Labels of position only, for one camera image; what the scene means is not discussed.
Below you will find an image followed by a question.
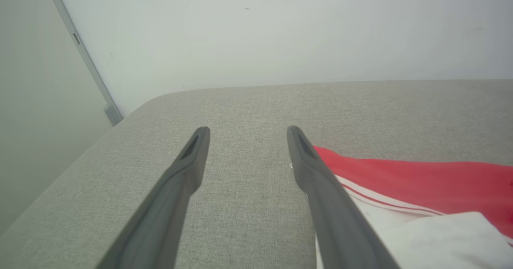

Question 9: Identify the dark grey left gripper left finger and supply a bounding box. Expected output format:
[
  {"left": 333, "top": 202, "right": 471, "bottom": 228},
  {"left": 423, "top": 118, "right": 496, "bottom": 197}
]
[{"left": 96, "top": 127, "right": 211, "bottom": 269}]

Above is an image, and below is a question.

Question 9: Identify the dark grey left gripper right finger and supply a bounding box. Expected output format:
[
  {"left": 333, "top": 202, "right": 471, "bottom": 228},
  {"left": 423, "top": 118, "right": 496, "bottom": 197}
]
[{"left": 287, "top": 125, "right": 401, "bottom": 269}]

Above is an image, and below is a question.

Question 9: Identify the red and white shirt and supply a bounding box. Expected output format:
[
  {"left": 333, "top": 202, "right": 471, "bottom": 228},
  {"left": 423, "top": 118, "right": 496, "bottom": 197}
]
[{"left": 313, "top": 146, "right": 513, "bottom": 269}]

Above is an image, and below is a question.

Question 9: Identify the grey metal wall trim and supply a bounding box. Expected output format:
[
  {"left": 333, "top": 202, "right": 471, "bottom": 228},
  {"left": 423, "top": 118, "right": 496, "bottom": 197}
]
[{"left": 43, "top": 0, "right": 123, "bottom": 126}]

